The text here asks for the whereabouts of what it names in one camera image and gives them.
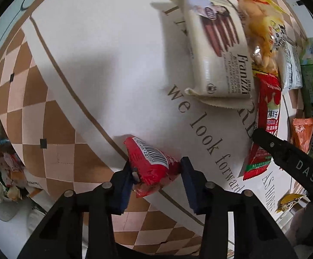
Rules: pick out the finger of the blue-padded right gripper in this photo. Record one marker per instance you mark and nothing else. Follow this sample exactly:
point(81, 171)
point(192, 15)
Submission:
point(270, 146)

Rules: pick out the long red snack packet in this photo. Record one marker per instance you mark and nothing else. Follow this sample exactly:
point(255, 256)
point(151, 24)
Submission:
point(268, 115)

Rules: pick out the yellow panda snack packet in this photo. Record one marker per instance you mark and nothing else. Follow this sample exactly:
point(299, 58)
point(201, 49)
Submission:
point(288, 201)

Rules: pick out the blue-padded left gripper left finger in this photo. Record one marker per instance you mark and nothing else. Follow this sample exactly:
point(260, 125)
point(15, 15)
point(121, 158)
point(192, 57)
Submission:
point(80, 225)

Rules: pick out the silver white snack packet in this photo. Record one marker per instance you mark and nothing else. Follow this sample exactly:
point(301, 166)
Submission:
point(289, 68)

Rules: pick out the orange snack packet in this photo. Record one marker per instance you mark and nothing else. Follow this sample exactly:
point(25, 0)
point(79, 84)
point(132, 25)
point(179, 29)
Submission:
point(301, 131)

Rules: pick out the white Franzzi wafer pack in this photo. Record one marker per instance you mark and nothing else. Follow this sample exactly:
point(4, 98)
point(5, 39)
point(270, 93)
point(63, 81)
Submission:
point(221, 60)

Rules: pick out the yellow egg-ball snack bag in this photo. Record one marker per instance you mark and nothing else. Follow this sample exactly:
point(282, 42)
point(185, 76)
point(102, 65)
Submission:
point(265, 30)

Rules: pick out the small red triangular snack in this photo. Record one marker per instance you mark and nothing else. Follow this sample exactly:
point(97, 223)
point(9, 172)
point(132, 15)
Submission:
point(152, 169)

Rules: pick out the checkered tablecloth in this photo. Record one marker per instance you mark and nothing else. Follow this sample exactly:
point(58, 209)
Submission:
point(77, 77)

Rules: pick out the box of clutter on floor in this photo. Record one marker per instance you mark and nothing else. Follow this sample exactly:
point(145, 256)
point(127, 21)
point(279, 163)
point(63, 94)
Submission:
point(14, 185)

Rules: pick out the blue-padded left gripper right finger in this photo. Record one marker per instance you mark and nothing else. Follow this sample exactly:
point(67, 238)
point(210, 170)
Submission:
point(256, 234)

